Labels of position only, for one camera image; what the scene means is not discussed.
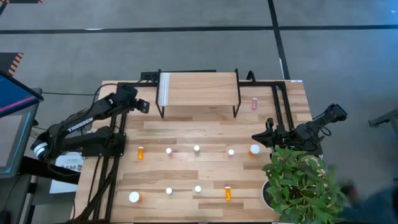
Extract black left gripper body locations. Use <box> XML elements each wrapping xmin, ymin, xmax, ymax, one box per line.
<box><xmin>123</xmin><ymin>86</ymin><xmax>150</xmax><ymax>114</ymax></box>

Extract green leafy plant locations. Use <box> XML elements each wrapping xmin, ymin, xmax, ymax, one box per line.
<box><xmin>261</xmin><ymin>146</ymin><xmax>348</xmax><ymax>224</ymax></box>

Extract white plant pot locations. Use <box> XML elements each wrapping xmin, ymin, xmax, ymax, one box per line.
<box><xmin>261</xmin><ymin>179</ymin><xmax>274</xmax><ymax>210</ymax></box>

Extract wooden shelf with black frame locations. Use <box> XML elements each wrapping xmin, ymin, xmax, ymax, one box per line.
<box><xmin>155</xmin><ymin>68</ymin><xmax>243</xmax><ymax>119</ymax></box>

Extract white paper sheet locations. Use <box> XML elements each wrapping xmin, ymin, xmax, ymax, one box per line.
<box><xmin>49</xmin><ymin>151</ymin><xmax>85</xmax><ymax>194</ymax></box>

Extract striped hazard floor mat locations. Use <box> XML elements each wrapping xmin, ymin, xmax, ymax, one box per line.
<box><xmin>0</xmin><ymin>52</ymin><xmax>24</xmax><ymax>77</ymax></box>

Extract person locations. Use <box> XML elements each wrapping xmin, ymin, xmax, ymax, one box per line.
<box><xmin>337</xmin><ymin>179</ymin><xmax>398</xmax><ymax>224</ymax></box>

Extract blue screen monitor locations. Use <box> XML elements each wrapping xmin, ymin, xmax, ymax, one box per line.
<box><xmin>0</xmin><ymin>70</ymin><xmax>44</xmax><ymax>180</ymax></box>

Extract black floor cable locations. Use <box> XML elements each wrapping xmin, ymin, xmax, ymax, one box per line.
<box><xmin>42</xmin><ymin>82</ymin><xmax>119</xmax><ymax>97</ymax></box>

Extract grey metal stand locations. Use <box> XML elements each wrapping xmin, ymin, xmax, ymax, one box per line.
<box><xmin>368</xmin><ymin>108</ymin><xmax>398</xmax><ymax>136</ymax></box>

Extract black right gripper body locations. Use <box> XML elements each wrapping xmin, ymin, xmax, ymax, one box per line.
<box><xmin>266</xmin><ymin>117</ymin><xmax>296</xmax><ymax>149</ymax></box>

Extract black support beam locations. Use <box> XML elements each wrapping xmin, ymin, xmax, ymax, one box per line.
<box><xmin>18</xmin><ymin>155</ymin><xmax>81</xmax><ymax>185</ymax></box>

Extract black aluminium rail frame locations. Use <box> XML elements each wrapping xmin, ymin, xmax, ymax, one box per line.
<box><xmin>70</xmin><ymin>79</ymin><xmax>296</xmax><ymax>224</ymax></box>

